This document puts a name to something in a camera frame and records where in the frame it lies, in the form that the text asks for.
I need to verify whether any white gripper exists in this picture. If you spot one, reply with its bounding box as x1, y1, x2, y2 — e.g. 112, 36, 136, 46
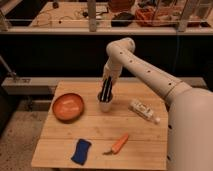
100, 63, 119, 102

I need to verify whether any white ceramic cup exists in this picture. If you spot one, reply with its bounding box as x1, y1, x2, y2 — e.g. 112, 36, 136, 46
98, 95, 113, 112

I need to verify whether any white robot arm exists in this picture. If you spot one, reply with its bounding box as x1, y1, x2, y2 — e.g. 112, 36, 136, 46
103, 37, 213, 171

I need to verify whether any blue eraser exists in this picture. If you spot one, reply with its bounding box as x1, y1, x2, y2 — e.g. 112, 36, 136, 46
71, 139, 91, 165

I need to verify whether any orange bowl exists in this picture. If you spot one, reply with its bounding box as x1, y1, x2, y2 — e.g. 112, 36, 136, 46
52, 93, 84, 121

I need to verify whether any orange carrot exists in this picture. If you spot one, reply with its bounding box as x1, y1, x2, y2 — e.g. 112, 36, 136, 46
104, 133, 129, 155

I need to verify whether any black object on bench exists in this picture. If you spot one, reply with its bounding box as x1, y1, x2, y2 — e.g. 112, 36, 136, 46
111, 12, 135, 27

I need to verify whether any red tool box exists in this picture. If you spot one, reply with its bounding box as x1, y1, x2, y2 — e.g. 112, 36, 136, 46
134, 7, 174, 28

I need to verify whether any wooden workbench in background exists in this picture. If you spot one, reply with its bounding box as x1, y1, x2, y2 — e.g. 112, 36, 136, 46
0, 0, 213, 35

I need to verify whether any grey metal post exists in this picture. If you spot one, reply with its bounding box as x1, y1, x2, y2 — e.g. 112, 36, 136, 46
87, 0, 97, 32

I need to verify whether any grey metal rail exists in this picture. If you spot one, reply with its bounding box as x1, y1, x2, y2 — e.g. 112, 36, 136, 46
1, 77, 208, 95

